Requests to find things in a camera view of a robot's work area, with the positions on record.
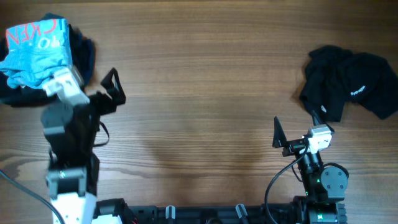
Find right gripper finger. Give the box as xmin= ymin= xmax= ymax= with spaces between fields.
xmin=310 ymin=110 xmax=335 ymax=133
xmin=272 ymin=116 xmax=287 ymax=148

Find light blue printed t-shirt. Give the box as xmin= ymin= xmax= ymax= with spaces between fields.
xmin=1 ymin=18 xmax=73 ymax=89

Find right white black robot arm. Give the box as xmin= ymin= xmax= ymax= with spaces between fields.
xmin=264 ymin=111 xmax=349 ymax=223

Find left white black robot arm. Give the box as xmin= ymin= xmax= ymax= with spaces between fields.
xmin=41 ymin=67 xmax=126 ymax=223

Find black t-shirt white letters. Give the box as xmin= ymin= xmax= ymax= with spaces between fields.
xmin=1 ymin=13 xmax=95 ymax=107

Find black t-shirt small logo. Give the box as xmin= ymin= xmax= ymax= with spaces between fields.
xmin=299 ymin=45 xmax=397 ymax=122

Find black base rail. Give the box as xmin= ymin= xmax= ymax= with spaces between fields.
xmin=124 ymin=203 xmax=348 ymax=224

